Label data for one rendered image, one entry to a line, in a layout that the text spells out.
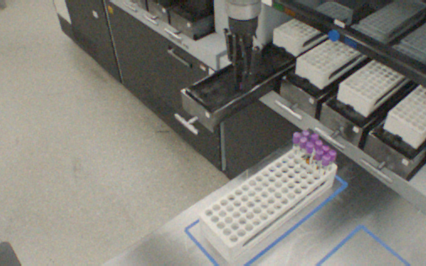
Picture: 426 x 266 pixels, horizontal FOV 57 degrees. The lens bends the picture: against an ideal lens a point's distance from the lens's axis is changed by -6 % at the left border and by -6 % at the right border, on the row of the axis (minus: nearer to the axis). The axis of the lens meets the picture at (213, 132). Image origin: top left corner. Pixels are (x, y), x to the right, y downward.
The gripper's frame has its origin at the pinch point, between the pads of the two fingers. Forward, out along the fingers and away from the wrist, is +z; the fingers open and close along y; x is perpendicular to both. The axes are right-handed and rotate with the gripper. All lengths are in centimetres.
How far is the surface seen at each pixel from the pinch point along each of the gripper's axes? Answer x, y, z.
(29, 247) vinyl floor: 74, 56, 84
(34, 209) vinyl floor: 64, 74, 84
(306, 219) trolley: 20.2, -40.9, 2.4
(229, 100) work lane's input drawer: 6.2, -1.2, 3.7
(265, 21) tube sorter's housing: -21.3, 12.3, -4.3
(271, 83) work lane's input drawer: -9.4, -2.2, 5.7
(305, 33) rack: -27.8, 1.5, -2.2
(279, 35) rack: -21.8, 6.4, -1.5
